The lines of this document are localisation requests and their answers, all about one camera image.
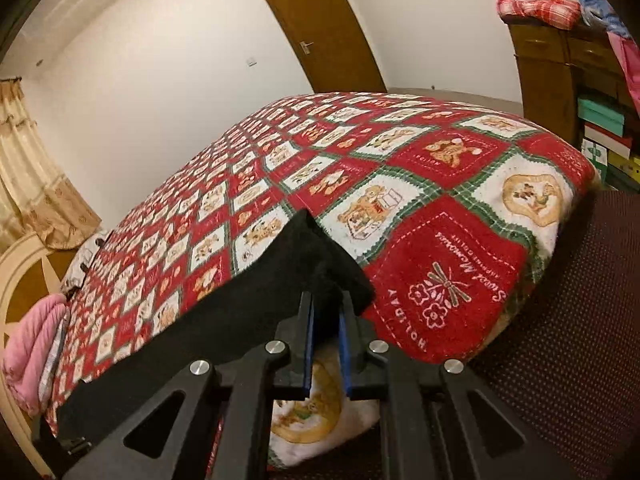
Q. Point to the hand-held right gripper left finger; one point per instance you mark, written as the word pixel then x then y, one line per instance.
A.
pixel 309 342

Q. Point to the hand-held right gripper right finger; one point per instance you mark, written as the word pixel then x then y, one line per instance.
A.
pixel 345 352

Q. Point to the black pants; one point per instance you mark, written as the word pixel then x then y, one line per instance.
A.
pixel 240 300

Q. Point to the red printed blanket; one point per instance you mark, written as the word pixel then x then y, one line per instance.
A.
pixel 450 260

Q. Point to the dark red dotted rug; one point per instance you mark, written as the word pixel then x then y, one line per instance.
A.
pixel 575 335

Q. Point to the white patterned pillow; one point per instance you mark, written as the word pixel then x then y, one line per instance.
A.
pixel 82 265

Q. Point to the grey folded quilt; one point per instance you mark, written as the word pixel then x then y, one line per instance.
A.
pixel 52 360

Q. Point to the pink folded blanket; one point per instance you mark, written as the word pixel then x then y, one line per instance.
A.
pixel 25 350

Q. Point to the beige wooden headboard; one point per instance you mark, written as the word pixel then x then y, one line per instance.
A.
pixel 25 280

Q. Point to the green and white box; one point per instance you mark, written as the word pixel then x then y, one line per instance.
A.
pixel 594 157

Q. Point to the beige patterned curtain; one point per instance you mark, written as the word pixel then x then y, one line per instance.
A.
pixel 30 185

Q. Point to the brown wooden door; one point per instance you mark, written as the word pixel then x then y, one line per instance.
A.
pixel 325 20

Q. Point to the yellow box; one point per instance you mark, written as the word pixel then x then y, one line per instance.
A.
pixel 625 172

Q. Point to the red and white box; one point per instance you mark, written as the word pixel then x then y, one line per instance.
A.
pixel 607 140

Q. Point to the brown wooden cabinet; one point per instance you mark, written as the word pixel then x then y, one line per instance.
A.
pixel 542 65

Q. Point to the teal box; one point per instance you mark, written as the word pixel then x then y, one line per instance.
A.
pixel 600 112

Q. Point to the red plaid cloth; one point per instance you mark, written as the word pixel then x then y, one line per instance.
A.
pixel 540 10

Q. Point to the pink bag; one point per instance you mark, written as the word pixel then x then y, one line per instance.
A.
pixel 627 70

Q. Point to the blue patterned cloth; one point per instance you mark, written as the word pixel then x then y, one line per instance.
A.
pixel 600 12

